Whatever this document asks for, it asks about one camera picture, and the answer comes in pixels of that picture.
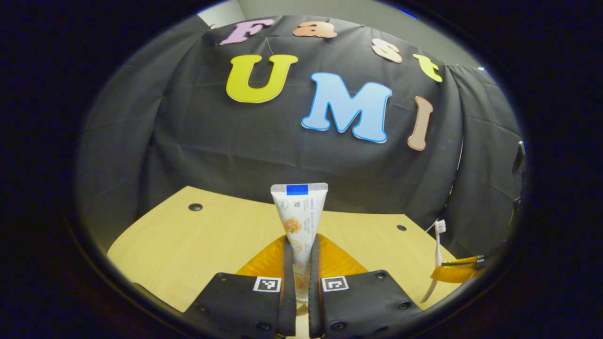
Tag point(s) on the white pink toothbrush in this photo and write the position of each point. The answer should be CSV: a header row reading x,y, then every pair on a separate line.
x,y
438,245

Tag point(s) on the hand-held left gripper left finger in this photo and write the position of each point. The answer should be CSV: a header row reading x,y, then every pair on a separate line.
x,y
287,282

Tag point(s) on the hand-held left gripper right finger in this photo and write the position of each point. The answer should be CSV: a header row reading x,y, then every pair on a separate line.
x,y
314,282

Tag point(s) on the black backdrop cloth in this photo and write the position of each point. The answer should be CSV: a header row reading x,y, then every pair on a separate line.
x,y
235,141

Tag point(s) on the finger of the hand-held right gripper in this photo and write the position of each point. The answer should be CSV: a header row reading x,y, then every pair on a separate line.
x,y
457,272

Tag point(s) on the white toothpaste tube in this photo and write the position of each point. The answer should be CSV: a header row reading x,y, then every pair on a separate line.
x,y
300,212

